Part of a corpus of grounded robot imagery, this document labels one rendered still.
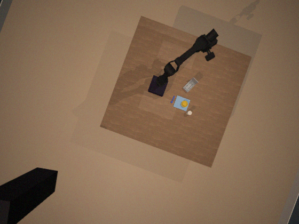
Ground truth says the light blue mat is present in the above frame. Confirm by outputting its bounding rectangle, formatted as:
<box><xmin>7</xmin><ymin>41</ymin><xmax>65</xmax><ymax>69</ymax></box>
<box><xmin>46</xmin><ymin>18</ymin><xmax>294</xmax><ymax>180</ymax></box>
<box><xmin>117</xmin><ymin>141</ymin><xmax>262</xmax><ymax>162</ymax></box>
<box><xmin>173</xmin><ymin>96</ymin><xmax>190</xmax><ymax>111</ymax></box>

